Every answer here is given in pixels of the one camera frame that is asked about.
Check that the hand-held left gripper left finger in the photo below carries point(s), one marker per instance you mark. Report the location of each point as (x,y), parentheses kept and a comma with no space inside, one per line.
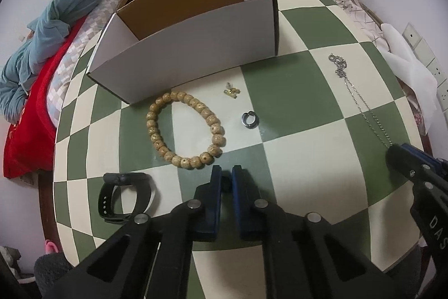
(214,190)

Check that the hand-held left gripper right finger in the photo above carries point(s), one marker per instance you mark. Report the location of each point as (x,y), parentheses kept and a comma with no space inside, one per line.
(240,194)

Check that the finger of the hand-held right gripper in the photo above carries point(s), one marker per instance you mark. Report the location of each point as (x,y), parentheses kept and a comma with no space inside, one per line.
(409,159)

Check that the black wristwatch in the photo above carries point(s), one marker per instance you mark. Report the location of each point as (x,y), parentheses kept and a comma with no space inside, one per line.
(140,197)

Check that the small gold earring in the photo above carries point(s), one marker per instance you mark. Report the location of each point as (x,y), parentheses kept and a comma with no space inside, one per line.
(231,91)

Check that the white cardboard box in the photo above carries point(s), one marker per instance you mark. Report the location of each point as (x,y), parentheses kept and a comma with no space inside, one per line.
(182,36)

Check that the white plastic bag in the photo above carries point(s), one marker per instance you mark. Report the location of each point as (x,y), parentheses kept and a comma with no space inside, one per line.
(406,57)

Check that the green checkered tablecloth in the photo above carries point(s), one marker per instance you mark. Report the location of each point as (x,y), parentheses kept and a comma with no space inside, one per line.
(315,103)

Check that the pink slipper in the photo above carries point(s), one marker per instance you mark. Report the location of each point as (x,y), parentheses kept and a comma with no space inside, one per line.
(50,246)

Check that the red blanket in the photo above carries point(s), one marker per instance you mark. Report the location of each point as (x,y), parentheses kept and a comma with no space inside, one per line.
(31,117)

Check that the blue-grey blanket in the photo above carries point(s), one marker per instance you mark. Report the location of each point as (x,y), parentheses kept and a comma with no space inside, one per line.
(52,18)

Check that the white wall power strip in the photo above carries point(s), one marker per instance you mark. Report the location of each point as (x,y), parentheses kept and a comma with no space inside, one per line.
(428,57)

